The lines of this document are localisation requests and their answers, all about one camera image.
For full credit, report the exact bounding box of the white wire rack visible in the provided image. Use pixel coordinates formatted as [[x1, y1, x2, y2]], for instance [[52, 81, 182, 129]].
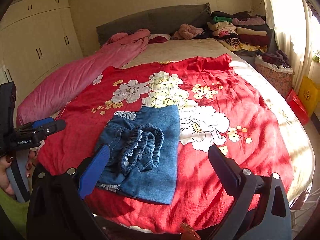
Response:
[[290, 189, 319, 238]]

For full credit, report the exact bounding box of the yellow paper bag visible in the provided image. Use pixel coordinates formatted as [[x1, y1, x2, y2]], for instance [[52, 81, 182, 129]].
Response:
[[298, 76, 319, 117]]

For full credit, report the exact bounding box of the red floral bedspread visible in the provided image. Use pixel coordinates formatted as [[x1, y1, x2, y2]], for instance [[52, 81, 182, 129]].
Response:
[[38, 54, 293, 233]]

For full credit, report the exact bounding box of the floral laundry basket with clothes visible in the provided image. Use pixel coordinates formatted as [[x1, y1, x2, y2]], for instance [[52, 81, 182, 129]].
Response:
[[255, 50, 294, 98]]

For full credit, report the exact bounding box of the pink velvet quilt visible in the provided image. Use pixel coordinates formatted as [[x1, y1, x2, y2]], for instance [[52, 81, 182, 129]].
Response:
[[16, 29, 150, 126]]

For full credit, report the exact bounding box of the cream window curtain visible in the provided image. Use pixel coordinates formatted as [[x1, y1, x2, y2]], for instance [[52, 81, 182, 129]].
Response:
[[264, 0, 312, 92]]

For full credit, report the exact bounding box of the person left hand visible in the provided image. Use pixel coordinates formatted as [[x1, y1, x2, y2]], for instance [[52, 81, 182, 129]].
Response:
[[0, 149, 38, 197]]

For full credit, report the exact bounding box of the beige bed sheet mattress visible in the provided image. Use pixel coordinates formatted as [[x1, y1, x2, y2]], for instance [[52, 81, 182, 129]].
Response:
[[49, 37, 316, 205]]

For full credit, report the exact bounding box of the cream wardrobe with handles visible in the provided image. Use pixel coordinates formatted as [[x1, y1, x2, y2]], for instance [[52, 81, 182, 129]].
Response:
[[1, 0, 82, 103]]

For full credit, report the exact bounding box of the blue denim pants lace hem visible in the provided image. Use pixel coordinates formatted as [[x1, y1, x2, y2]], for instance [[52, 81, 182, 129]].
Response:
[[97, 105, 180, 205]]

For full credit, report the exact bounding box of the dark grey headboard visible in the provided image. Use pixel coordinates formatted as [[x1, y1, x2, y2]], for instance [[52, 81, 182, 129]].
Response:
[[96, 3, 211, 46]]

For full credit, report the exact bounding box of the green sleeve of person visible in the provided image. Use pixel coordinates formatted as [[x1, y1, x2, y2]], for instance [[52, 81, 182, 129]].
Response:
[[0, 189, 29, 238]]

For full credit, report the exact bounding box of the stack of folded clothes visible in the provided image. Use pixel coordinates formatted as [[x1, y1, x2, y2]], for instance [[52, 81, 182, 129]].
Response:
[[206, 11, 275, 56]]

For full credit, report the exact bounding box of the pink crumpled garment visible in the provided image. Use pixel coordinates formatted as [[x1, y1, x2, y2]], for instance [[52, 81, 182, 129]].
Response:
[[172, 23, 204, 40]]

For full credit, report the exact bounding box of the red gift bag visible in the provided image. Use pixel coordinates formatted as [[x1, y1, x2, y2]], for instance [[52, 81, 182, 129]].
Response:
[[286, 89, 309, 125]]

